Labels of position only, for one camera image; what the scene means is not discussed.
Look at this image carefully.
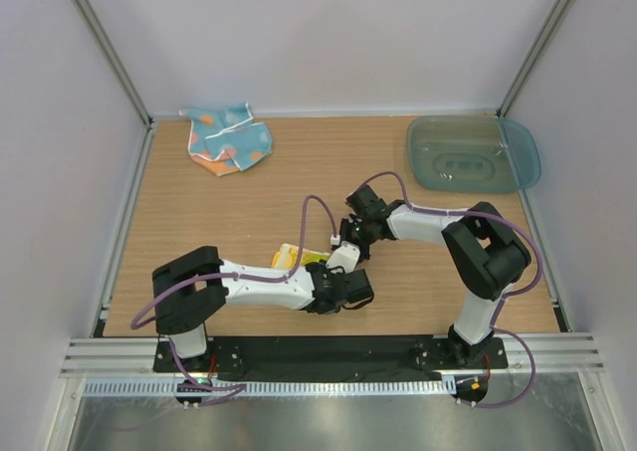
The yellow green patterned towel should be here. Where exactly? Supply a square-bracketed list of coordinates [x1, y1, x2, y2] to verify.
[271, 243, 329, 269]

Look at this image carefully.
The blue orange dotted towel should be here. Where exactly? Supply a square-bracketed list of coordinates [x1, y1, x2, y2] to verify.
[179, 103, 273, 176]

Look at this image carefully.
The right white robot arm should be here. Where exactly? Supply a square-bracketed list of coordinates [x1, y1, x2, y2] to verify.
[340, 197, 531, 367]

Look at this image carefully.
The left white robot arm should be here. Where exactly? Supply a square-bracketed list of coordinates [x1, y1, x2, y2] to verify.
[152, 242, 359, 371]

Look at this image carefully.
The clear blue plastic tray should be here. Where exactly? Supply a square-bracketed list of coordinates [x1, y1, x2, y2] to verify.
[406, 115, 541, 194]

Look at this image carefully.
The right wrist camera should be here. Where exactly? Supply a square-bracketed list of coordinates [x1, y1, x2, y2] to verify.
[345, 184, 386, 220]

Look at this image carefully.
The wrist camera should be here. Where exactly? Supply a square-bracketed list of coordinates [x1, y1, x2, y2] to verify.
[345, 184, 386, 220]
[343, 270, 374, 311]

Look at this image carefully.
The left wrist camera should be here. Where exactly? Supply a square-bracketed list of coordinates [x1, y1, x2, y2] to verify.
[343, 270, 374, 311]

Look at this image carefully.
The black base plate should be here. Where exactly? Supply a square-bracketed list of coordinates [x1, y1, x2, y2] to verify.
[181, 335, 509, 374]

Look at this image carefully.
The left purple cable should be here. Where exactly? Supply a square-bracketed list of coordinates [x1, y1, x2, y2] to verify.
[129, 194, 340, 412]

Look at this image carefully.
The white slotted cable duct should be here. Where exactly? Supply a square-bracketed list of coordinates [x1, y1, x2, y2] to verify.
[83, 376, 456, 397]

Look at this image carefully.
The front aluminium rail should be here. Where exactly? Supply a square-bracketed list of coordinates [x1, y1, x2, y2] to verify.
[60, 333, 604, 378]

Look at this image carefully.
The right aluminium frame post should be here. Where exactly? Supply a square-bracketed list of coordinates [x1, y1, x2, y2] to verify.
[496, 0, 576, 117]

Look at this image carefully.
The aluminium frame post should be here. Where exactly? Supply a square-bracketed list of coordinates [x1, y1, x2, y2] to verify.
[71, 0, 153, 129]
[496, 0, 576, 117]

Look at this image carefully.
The left aluminium frame post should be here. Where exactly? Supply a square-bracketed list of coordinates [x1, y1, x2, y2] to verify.
[71, 0, 153, 129]

